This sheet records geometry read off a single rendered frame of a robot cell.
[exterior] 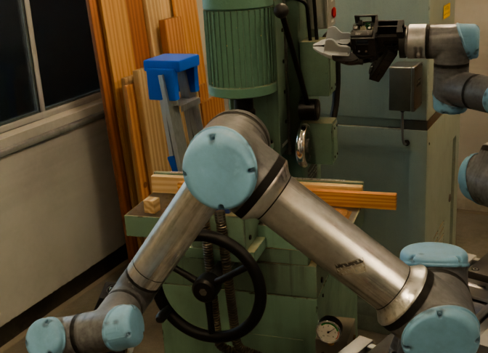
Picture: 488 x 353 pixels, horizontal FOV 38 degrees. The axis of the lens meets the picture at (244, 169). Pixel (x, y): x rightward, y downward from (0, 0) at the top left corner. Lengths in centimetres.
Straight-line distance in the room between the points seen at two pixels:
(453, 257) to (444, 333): 17
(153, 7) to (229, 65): 188
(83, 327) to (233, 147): 45
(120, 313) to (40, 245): 203
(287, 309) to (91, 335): 70
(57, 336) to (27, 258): 195
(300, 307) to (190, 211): 66
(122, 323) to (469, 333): 56
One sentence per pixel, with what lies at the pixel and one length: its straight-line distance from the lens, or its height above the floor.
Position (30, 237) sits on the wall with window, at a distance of 322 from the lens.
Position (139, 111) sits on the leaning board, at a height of 85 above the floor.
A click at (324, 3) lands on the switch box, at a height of 139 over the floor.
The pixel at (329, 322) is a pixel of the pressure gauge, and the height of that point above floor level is 69.
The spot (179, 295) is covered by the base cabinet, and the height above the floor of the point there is 68.
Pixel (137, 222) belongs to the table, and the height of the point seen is 88.
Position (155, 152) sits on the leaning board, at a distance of 335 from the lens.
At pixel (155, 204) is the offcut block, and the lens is 189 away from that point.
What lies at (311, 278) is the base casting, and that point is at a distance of 179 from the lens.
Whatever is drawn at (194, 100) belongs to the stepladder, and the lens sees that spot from 279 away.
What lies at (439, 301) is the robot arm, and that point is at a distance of 113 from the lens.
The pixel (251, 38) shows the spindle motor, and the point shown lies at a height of 134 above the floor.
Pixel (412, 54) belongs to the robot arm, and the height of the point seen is 131.
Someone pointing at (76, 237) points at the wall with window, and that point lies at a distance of 346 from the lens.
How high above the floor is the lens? 158
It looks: 18 degrees down
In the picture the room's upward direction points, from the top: 3 degrees counter-clockwise
